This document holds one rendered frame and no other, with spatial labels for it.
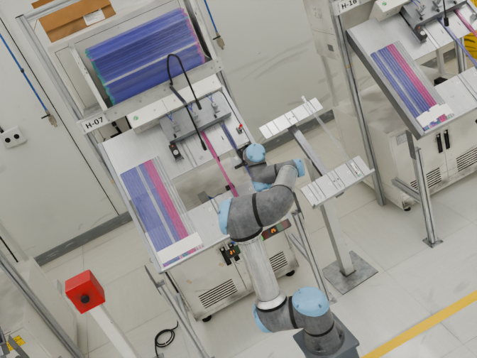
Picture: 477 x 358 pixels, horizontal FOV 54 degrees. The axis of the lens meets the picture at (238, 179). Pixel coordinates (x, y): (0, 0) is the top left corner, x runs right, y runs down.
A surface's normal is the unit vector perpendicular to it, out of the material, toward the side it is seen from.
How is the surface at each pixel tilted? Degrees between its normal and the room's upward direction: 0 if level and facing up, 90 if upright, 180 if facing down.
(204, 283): 90
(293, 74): 90
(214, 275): 90
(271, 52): 90
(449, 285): 0
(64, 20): 80
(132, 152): 48
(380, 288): 0
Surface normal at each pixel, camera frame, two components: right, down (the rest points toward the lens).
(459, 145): 0.32, 0.38
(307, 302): -0.22, -0.83
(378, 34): -0.02, -0.31
